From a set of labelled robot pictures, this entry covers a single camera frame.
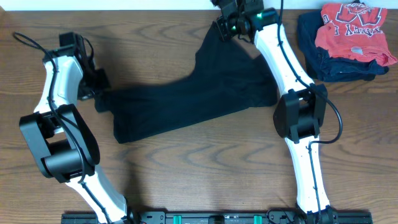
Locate black pants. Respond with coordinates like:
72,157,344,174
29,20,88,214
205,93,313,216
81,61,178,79
95,24,278,144

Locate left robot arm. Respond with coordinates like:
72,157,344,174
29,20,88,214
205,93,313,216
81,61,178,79
12,32,140,223

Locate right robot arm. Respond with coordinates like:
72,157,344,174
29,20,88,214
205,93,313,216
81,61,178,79
212,0,338,223

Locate folded navy garment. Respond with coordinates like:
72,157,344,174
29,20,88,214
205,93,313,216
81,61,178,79
297,10,389,82

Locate red printed t-shirt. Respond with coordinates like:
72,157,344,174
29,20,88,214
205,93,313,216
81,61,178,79
315,3,397,67

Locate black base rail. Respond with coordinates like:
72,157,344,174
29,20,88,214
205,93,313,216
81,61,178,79
61,210,373,224

